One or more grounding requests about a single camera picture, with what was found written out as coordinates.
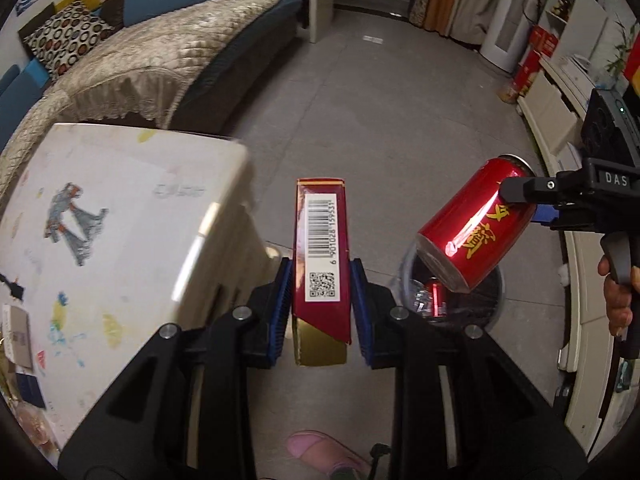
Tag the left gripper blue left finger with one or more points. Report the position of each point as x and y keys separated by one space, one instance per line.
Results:
x=179 y=409

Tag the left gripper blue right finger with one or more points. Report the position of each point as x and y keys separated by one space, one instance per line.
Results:
x=462 y=408

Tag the large red drink can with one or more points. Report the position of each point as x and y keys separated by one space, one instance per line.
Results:
x=469 y=236

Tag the dark blue small box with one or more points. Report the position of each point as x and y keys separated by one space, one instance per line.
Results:
x=29 y=390

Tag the red cigarette box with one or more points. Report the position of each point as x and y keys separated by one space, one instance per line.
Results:
x=321 y=298

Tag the white cardboard medicine box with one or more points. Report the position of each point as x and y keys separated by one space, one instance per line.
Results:
x=15 y=330

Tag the small red drink can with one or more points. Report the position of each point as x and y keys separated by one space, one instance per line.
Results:
x=436 y=303

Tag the blue grey trash bin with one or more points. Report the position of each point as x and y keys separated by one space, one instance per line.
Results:
x=416 y=288

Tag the person's right hand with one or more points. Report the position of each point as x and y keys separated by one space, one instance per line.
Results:
x=618 y=298

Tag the black tripod leg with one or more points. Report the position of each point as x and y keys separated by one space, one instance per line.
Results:
x=377 y=452

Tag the cream tv cabinet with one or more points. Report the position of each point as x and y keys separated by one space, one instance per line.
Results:
x=596 y=411

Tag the pink slipper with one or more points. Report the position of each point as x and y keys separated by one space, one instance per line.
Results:
x=326 y=455

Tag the red gift box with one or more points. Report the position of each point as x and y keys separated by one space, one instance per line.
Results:
x=541 y=43

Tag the black phone holder stick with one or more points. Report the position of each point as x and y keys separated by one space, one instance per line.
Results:
x=15 y=289

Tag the white standing air conditioner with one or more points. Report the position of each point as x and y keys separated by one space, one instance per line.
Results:
x=508 y=32

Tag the curved sofa with beige cover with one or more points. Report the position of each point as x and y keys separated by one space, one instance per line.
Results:
x=188 y=70

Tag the circle pattern throw pillow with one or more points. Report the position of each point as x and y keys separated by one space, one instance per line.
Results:
x=61 y=41

